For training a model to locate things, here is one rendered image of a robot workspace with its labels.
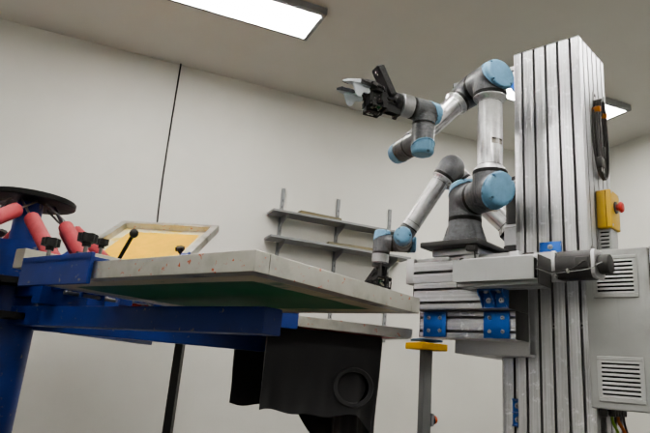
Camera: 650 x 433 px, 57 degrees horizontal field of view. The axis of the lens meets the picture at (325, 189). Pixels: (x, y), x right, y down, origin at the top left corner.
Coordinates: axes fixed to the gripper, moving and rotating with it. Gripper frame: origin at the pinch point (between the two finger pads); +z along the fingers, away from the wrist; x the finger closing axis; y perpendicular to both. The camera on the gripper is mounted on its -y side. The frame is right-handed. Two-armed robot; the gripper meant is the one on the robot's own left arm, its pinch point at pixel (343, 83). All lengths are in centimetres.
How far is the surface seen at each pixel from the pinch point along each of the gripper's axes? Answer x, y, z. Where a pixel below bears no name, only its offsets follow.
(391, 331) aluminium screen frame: 59, 63, -49
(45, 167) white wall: 273, -69, 97
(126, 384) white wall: 291, 67, 21
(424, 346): 70, 66, -71
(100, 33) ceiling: 243, -167, 80
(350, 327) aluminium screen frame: 59, 63, -32
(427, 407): 77, 88, -76
